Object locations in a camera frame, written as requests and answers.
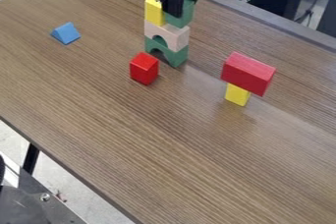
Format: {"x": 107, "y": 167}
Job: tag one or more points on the green cube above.
{"x": 187, "y": 15}

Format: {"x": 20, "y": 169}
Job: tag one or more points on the white arch block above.
{"x": 176, "y": 37}

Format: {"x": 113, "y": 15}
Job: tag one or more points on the green arch block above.
{"x": 176, "y": 57}

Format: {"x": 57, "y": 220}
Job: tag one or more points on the red cube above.
{"x": 143, "y": 68}

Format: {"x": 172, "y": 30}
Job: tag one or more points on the tall yellow block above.
{"x": 154, "y": 12}

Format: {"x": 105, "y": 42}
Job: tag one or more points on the red rectangular block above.
{"x": 247, "y": 73}

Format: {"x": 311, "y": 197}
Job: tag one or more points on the small yellow block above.
{"x": 236, "y": 95}

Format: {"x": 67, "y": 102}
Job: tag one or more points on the blue triangular block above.
{"x": 65, "y": 34}

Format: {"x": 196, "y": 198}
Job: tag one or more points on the black table leg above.
{"x": 30, "y": 158}

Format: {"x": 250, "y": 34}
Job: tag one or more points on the black metal base plate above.
{"x": 26, "y": 203}

